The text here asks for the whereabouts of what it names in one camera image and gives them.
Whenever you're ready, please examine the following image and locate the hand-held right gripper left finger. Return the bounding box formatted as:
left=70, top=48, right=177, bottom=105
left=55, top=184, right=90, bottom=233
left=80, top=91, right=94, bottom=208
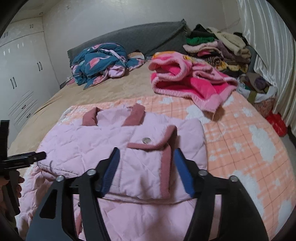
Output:
left=25, top=147, right=121, bottom=241

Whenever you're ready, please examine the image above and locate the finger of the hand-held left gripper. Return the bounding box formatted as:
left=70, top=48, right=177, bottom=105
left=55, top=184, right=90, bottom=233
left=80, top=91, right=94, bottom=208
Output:
left=8, top=152, right=46, bottom=165

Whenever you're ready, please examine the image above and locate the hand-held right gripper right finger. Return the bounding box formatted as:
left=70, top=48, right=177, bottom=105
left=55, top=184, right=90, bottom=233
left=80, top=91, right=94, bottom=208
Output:
left=173, top=148, right=269, bottom=241

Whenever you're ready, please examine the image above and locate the pink quilted jacket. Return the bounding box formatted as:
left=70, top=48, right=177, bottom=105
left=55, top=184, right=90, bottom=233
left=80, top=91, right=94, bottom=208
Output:
left=17, top=103, right=222, bottom=241

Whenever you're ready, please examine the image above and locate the bag of assorted clothes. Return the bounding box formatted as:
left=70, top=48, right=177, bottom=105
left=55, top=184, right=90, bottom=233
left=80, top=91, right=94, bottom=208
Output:
left=237, top=73, right=277, bottom=103

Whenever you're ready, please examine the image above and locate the pile of folded clothes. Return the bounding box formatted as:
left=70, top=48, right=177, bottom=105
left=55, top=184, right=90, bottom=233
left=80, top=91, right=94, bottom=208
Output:
left=183, top=24, right=252, bottom=78

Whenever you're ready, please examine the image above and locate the person's left hand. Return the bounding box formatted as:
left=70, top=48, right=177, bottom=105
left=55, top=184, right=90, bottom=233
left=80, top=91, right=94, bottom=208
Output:
left=13, top=176, right=25, bottom=198

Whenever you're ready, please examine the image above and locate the orange plaid fleece blanket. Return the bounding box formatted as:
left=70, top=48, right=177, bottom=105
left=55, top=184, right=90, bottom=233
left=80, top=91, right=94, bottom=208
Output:
left=20, top=95, right=293, bottom=241

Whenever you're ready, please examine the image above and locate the white wardrobe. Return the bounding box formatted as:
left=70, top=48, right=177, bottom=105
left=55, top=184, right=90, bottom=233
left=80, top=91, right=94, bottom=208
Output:
left=0, top=19, right=60, bottom=149

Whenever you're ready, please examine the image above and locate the tan bed sheet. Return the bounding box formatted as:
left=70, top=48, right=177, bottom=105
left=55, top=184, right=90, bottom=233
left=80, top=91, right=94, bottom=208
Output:
left=8, top=52, right=167, bottom=158

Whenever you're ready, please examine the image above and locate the hot pink fleece garment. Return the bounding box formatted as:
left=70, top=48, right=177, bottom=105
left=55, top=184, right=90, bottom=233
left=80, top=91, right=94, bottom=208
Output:
left=148, top=51, right=238, bottom=114

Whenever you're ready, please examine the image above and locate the red plastic bag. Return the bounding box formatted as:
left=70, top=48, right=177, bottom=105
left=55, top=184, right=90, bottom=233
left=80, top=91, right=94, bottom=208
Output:
left=265, top=112, right=288, bottom=137

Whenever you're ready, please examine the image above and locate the pink patterned storage box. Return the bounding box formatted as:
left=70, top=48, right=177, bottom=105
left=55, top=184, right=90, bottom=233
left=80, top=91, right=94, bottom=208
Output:
left=254, top=96, right=277, bottom=114

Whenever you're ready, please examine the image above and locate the teal flamingo print garment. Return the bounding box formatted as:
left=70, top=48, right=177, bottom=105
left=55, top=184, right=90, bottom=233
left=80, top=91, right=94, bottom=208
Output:
left=69, top=42, right=146, bottom=90

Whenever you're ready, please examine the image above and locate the grey padded headboard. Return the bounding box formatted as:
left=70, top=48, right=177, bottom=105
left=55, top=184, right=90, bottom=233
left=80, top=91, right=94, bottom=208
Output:
left=67, top=19, right=188, bottom=67

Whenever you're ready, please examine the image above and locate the white satin curtain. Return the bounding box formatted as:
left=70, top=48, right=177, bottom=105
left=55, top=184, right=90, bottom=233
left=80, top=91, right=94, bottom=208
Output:
left=237, top=0, right=296, bottom=130

